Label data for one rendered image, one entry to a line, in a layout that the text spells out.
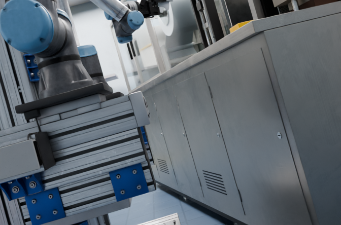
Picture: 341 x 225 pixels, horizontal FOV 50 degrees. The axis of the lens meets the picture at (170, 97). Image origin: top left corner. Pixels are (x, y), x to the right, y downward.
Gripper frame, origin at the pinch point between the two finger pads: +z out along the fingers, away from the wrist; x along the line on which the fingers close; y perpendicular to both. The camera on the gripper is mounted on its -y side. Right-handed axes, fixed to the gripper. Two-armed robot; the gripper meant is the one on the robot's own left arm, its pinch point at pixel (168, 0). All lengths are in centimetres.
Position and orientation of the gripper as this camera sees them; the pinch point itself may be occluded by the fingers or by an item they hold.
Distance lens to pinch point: 196.6
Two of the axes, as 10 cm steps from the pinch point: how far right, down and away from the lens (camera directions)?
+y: 2.1, 9.7, 1.0
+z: 8.4, -2.3, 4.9
